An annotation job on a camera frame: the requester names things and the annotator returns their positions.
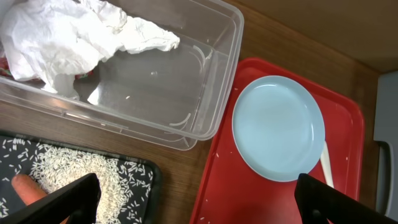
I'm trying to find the grey dishwasher rack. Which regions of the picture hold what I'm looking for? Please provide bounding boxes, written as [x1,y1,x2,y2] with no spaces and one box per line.
[373,71,397,220]

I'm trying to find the white plastic spoon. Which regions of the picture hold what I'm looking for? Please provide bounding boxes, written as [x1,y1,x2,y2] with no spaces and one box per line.
[320,142,335,188]

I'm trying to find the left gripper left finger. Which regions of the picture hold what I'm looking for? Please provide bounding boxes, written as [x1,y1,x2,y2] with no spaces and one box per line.
[1,173,101,224]

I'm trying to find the red serving tray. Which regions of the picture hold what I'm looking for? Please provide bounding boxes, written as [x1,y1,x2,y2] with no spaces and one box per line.
[190,58,365,224]

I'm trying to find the pile of white rice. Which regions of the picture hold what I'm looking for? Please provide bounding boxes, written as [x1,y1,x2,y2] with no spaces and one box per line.
[0,138,155,224]

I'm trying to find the light blue plate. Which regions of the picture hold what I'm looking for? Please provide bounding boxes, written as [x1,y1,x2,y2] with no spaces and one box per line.
[231,75,325,182]

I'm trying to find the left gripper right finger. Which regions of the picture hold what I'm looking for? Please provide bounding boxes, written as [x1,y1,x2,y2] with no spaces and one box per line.
[294,173,397,224]

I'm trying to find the large white tissue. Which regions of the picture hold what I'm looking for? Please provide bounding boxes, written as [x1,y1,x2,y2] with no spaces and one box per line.
[1,1,122,97]

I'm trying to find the black plastic tray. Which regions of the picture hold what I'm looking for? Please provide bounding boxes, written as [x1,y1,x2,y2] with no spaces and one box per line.
[0,130,162,224]

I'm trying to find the clear plastic bin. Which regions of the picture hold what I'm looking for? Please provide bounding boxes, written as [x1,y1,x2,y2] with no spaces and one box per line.
[1,0,244,151]

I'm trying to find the orange carrot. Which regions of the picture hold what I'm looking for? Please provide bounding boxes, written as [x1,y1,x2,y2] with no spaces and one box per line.
[11,174,68,224]

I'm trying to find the small white tissue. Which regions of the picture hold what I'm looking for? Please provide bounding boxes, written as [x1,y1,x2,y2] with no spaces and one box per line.
[117,16,180,54]

